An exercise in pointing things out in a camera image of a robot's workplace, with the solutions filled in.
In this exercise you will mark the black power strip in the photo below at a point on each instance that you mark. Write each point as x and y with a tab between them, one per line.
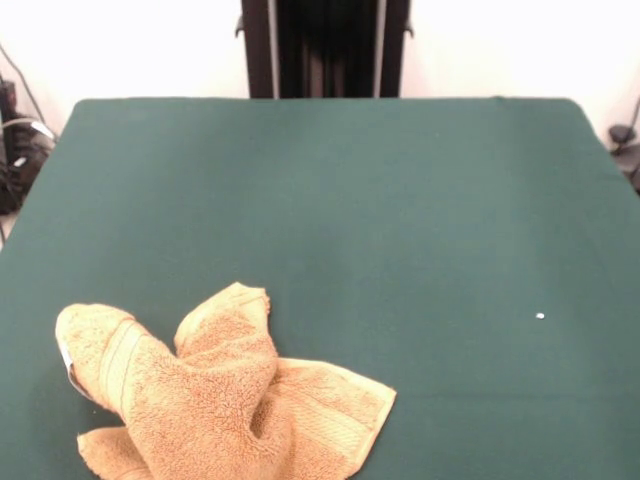
9	97

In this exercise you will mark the orange terry towel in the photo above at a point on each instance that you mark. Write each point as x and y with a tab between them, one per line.
210	400

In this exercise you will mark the black rounded floor stand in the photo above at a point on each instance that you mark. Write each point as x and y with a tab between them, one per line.
622	135

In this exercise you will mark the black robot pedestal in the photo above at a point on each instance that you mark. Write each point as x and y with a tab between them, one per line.
260	50

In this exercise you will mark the dark green table cloth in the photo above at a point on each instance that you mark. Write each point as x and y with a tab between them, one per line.
350	200

